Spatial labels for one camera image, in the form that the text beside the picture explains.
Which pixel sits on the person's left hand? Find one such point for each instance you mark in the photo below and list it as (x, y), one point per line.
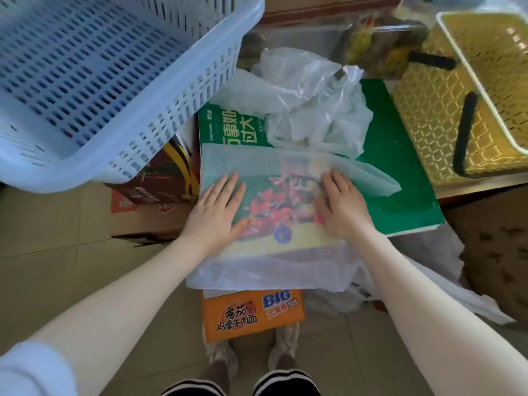
(214, 218)

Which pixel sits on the person's right hand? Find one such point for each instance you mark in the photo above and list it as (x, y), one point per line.
(344, 214)

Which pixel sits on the person's left little finger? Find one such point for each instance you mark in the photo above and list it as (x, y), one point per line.
(204, 198)

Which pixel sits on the person's right thumb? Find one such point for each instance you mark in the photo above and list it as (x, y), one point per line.
(321, 210)

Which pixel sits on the person's left middle finger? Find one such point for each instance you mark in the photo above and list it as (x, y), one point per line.
(231, 187)

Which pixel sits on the person's right little finger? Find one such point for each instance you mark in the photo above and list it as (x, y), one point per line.
(358, 197)

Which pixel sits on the person's left thumb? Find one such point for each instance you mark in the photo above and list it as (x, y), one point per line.
(242, 228)

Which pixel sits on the person's right middle finger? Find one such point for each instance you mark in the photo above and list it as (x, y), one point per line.
(338, 181)

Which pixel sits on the translucent white plastic bag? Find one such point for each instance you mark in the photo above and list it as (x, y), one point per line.
(272, 268)

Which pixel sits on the person's right forearm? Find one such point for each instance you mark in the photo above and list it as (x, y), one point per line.
(429, 309)

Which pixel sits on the person's left forearm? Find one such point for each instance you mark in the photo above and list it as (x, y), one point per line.
(123, 305)

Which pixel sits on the colourful red-printed food packet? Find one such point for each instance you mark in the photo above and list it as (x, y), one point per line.
(284, 210)

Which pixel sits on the dark printed cardboard box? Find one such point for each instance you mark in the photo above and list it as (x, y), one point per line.
(165, 177)

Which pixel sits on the green cardboard box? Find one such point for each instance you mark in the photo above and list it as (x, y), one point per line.
(396, 169)

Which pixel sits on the plain brown cardboard carton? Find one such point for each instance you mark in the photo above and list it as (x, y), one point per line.
(140, 222)

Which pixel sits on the crumpled clear plastic bag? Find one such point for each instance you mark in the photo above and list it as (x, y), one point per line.
(317, 103)

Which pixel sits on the orange noodle box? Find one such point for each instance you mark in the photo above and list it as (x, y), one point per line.
(251, 315)

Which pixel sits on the person's left beige shoe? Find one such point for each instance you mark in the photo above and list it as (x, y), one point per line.
(220, 350)

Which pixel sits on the person's beige shoe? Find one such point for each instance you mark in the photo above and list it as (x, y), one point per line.
(220, 350)
(284, 346)

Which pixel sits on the person's right beige shoe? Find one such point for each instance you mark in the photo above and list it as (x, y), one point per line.
(284, 346)

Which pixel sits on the translucent grey plastic bin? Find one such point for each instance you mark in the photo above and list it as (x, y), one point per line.
(305, 41)

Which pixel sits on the brown patterned cushion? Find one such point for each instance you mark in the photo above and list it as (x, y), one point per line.
(495, 251)

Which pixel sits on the clear bag of snacks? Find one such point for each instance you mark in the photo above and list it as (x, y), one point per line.
(383, 41)

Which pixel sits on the blue slotted plastic basket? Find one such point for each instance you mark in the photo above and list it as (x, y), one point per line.
(99, 78)

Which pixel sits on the black white-striped shorts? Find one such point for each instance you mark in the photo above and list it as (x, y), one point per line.
(284, 383)

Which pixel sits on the brown cardboard box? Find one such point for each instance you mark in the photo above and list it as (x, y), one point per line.
(330, 10)

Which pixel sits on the white shirt sleeve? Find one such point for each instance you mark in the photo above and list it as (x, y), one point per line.
(33, 371)

